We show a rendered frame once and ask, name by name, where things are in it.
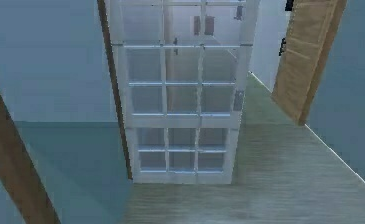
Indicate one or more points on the white glass-paned room door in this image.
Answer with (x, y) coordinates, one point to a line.
(183, 121)

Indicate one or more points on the light wooden room door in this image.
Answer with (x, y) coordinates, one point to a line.
(301, 63)

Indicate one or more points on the brown wooden door frame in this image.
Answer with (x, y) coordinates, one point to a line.
(115, 86)
(13, 160)

